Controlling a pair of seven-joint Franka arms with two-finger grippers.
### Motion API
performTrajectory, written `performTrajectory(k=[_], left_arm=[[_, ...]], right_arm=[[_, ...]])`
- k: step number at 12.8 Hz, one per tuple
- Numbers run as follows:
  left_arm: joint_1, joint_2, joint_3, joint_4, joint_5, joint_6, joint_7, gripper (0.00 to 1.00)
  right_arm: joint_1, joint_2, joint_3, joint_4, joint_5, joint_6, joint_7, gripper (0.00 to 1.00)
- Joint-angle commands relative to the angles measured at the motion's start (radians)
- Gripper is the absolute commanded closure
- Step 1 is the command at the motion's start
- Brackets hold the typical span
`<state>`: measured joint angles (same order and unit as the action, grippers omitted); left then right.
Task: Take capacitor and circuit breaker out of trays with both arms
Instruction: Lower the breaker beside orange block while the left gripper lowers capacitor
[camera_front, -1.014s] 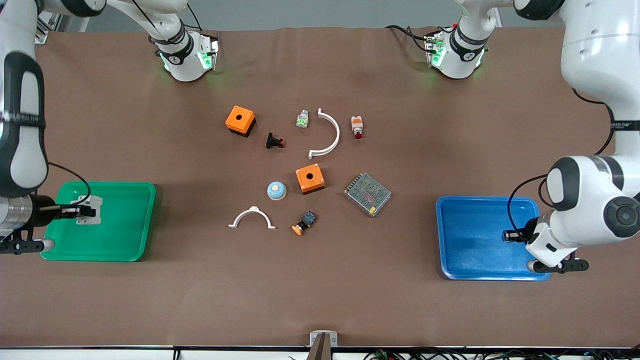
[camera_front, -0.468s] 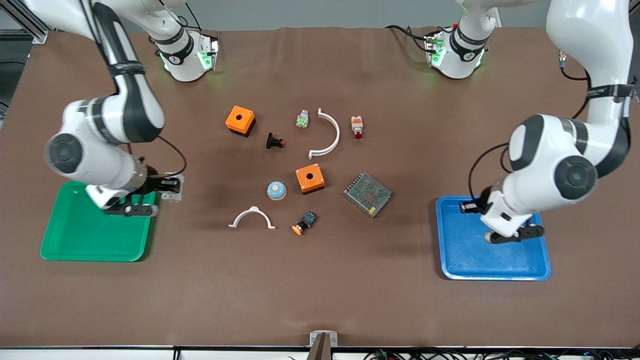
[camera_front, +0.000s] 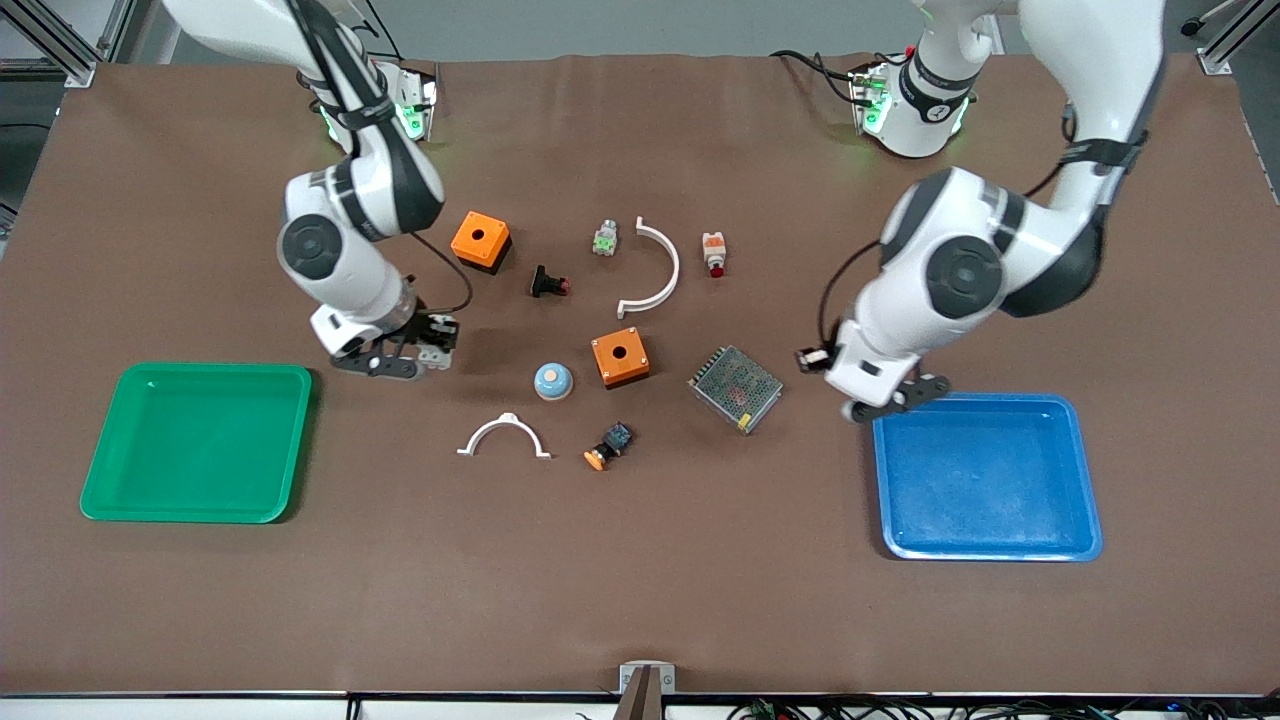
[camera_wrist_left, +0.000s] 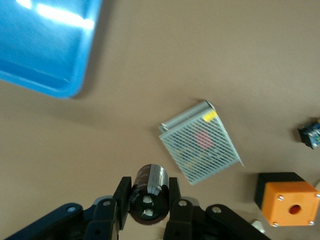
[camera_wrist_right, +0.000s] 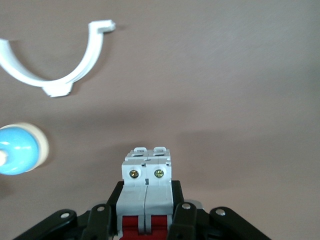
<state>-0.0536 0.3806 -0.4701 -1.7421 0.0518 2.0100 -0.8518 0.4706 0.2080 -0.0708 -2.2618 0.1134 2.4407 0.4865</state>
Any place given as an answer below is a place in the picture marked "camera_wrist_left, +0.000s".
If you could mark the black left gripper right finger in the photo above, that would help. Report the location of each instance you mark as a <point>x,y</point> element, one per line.
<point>175,197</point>

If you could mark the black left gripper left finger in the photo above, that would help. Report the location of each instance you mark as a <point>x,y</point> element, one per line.
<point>120,200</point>

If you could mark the black cylindrical capacitor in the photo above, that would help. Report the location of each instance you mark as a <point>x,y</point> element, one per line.
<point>150,182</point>

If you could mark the perforated metal power supply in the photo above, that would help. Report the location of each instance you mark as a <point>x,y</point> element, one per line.
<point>200,150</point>

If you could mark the orange box with black base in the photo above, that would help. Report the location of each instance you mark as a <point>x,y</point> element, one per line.
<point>287,195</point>

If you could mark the yellow button with blue module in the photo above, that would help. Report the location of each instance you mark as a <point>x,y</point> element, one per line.
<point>311,135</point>

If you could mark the blue plastic tray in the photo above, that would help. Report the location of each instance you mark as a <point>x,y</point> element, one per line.
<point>37,50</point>

